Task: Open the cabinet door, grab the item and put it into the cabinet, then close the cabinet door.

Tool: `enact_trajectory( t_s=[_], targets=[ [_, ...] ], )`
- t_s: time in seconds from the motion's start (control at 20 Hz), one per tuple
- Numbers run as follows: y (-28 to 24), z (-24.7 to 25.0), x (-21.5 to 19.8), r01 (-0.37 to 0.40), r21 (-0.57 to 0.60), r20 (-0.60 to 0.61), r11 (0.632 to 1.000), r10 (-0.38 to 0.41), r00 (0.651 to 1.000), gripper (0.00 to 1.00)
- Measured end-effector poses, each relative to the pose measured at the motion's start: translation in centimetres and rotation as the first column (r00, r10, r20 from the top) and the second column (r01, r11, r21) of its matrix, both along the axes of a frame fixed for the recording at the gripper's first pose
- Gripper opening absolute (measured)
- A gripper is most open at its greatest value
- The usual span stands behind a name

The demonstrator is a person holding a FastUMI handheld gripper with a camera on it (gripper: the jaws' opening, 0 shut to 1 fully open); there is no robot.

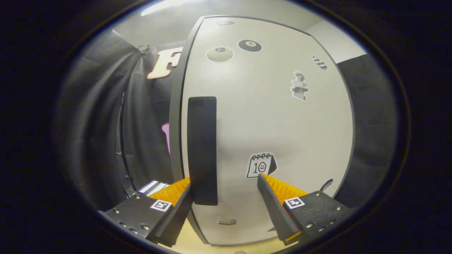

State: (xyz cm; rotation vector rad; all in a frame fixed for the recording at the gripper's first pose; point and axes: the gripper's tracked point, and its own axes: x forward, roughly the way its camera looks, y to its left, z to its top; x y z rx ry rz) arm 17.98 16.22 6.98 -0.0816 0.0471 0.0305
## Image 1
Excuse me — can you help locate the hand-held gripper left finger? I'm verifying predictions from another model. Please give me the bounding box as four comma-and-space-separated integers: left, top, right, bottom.
98, 176, 194, 247

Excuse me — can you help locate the grey cabinet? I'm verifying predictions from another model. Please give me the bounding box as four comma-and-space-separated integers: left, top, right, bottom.
169, 15, 356, 246

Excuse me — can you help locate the black backdrop cloth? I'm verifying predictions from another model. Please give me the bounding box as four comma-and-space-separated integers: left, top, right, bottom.
53, 30, 401, 212

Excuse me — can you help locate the white cabinet door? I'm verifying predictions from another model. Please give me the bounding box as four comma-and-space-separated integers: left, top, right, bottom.
181, 17, 353, 244

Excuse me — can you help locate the black door handle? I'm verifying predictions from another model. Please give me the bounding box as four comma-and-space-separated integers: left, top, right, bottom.
187, 96, 218, 206

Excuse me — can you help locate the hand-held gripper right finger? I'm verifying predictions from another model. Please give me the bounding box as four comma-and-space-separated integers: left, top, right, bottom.
257, 173, 353, 246

